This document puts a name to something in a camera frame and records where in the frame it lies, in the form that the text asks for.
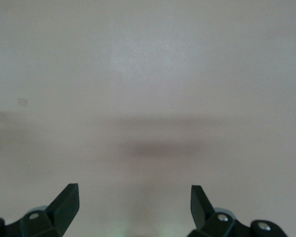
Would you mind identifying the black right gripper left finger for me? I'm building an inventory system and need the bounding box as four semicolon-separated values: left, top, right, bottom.
0;183;80;237

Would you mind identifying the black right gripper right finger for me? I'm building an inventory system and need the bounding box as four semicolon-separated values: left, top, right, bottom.
189;185;287;237

